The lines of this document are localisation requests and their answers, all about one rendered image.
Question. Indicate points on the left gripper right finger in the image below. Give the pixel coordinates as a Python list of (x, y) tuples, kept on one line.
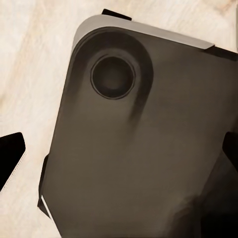
[(230, 148)]

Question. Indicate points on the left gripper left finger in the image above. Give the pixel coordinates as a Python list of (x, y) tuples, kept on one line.
[(12, 147)]

